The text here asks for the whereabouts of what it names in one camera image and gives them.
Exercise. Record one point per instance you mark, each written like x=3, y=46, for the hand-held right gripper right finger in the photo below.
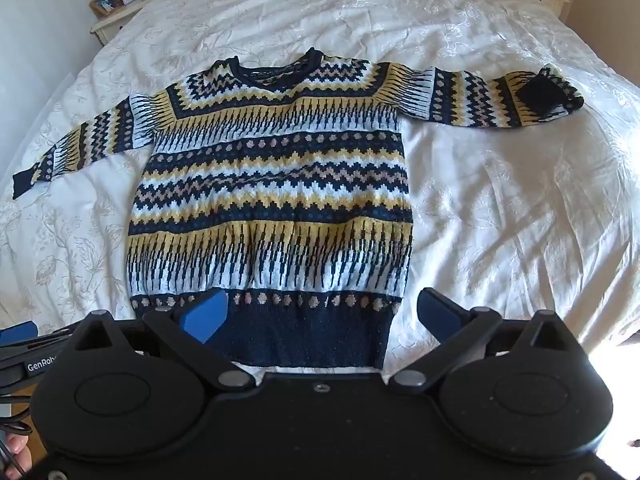
x=440, y=312

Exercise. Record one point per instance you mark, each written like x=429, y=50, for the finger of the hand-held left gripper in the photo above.
x=17, y=332

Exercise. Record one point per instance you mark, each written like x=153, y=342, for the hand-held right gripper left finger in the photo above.
x=206, y=316

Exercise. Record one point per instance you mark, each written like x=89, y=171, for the navy yellow white patterned sweater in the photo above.
x=272, y=200

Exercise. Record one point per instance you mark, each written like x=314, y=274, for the person's left hand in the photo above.
x=14, y=447

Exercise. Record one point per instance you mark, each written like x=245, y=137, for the white embroidered bedspread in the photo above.
x=500, y=200

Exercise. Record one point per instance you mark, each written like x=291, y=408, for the wooden picture frame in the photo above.
x=104, y=5

